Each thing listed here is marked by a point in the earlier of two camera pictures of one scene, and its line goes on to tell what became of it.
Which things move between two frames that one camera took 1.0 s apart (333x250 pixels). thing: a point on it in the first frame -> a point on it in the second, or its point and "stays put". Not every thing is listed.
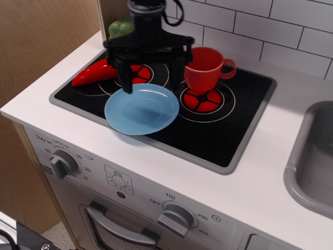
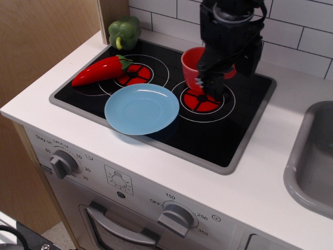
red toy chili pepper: x=100 y=71 stays put
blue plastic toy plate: x=148 y=109 stays put
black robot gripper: x=149 y=47 -> x=226 y=44
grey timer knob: x=64 y=163 stays put
